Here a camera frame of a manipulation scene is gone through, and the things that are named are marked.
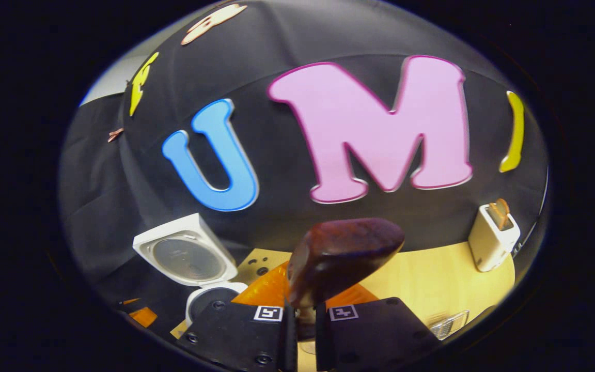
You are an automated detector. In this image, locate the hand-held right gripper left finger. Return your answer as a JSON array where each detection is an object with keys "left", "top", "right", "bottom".
[{"left": 176, "top": 261, "right": 298, "bottom": 372}]

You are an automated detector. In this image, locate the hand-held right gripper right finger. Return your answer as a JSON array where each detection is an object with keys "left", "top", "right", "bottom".
[{"left": 316, "top": 283, "right": 440, "bottom": 372}]

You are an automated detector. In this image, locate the white rice cooker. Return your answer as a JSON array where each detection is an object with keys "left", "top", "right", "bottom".
[{"left": 132, "top": 213, "right": 249, "bottom": 327}]

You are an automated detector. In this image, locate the metal wire chopstick holder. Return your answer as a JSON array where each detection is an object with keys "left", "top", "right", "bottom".
[{"left": 429, "top": 310, "right": 469, "bottom": 340}]

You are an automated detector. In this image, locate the brown wooden spoon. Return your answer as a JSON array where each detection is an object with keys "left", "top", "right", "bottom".
[{"left": 287, "top": 218, "right": 405, "bottom": 342}]

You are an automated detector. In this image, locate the black backdrop cloth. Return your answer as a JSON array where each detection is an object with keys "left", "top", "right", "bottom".
[{"left": 60, "top": 0, "right": 549, "bottom": 331}]

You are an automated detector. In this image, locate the white toaster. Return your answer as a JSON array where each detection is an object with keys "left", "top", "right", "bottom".
[{"left": 468, "top": 204, "right": 521, "bottom": 272}]

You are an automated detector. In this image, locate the thin backdrop cable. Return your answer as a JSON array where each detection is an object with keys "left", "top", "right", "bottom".
[{"left": 509, "top": 165, "right": 549, "bottom": 254}]

